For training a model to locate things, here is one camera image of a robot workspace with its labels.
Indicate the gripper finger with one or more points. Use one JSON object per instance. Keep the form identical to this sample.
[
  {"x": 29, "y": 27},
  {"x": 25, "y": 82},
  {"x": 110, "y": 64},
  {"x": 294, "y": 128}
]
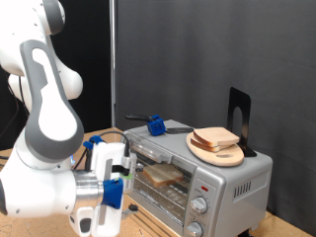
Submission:
[
  {"x": 139, "y": 167},
  {"x": 131, "y": 209}
]

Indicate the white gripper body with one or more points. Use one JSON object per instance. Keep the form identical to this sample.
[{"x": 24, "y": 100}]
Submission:
[{"x": 112, "y": 154}]

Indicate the white bread slice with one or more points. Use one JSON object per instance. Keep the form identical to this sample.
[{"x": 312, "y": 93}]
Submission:
[
  {"x": 205, "y": 147},
  {"x": 215, "y": 135},
  {"x": 161, "y": 174}
]

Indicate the metal spatula with blue block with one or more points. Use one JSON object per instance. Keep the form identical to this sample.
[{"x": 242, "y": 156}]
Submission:
[{"x": 156, "y": 126}]

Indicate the silver oven knob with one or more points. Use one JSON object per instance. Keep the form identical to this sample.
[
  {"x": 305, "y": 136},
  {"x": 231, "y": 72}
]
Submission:
[
  {"x": 194, "y": 229},
  {"x": 198, "y": 205}
]

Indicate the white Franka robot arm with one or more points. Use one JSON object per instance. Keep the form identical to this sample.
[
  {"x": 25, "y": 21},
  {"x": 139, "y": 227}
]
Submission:
[{"x": 42, "y": 131}]

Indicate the wooden box under oven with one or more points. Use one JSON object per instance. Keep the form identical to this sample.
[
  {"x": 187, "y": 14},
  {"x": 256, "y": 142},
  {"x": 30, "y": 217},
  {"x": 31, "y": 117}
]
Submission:
[{"x": 148, "y": 223}]

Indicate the silver toaster oven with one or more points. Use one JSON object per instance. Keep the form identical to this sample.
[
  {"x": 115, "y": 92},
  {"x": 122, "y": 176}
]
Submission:
[{"x": 230, "y": 184}]

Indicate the wooden cutting board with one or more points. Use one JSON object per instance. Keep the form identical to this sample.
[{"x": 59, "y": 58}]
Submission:
[{"x": 217, "y": 159}]

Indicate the vertical metal pole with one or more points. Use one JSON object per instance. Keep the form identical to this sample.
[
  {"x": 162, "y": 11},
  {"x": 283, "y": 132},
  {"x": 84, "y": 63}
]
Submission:
[{"x": 113, "y": 65}]

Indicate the black metal bookend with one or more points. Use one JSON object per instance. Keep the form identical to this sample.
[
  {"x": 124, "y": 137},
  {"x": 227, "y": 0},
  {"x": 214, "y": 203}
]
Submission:
[{"x": 245, "y": 105}]

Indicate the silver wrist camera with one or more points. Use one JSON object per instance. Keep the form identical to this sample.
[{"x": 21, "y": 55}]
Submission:
[{"x": 130, "y": 171}]

